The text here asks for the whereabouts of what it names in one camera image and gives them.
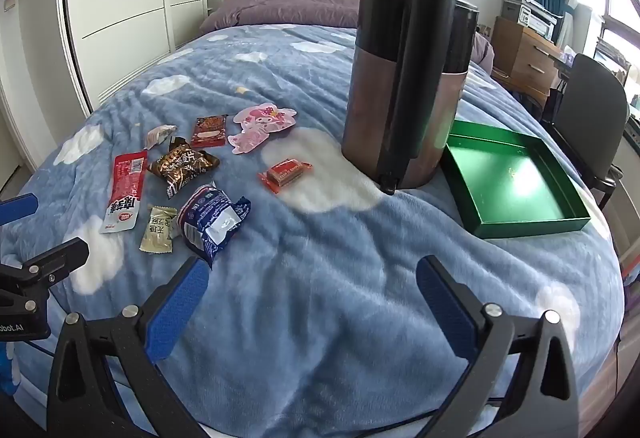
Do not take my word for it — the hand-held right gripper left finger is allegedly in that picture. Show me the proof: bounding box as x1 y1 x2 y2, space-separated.
47 257 211 438

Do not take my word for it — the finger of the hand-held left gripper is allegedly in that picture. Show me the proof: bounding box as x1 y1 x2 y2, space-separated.
0 237 91 315
0 193 39 226

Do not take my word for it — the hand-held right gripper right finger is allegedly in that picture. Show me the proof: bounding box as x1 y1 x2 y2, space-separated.
416 255 583 438

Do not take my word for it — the beige candy packet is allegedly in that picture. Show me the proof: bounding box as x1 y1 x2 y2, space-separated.
139 205 180 253

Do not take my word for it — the red sausage packet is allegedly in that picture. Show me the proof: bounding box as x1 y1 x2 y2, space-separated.
98 153 149 235

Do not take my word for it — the blue snack packet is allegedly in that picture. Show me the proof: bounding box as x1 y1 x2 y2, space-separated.
177 181 252 269

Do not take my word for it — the green tray box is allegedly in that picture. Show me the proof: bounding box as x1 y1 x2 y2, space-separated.
439 119 592 240

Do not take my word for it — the brown snack packet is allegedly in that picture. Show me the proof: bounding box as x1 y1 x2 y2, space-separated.
147 137 221 199

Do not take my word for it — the white striped candy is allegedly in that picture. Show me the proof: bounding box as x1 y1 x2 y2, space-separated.
144 124 178 150

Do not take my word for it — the small red candy bar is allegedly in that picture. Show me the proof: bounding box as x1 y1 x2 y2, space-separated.
257 157 314 194

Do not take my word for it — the dark red snack packet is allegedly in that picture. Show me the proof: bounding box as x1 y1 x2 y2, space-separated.
190 115 230 148

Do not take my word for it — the pink cartoon packet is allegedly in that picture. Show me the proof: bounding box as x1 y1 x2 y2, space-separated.
227 104 298 155

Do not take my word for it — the brown black insulated jug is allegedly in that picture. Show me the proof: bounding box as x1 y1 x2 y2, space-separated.
341 0 480 196

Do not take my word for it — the grey black chair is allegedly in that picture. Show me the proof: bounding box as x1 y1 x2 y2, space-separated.
542 52 632 210

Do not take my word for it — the wooden dresser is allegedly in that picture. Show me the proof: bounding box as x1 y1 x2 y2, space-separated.
492 16 564 95

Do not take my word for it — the white printer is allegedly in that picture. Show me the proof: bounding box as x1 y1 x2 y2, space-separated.
501 0 559 42

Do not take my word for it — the purple pillow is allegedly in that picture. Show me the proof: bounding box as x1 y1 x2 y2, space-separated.
200 0 496 75

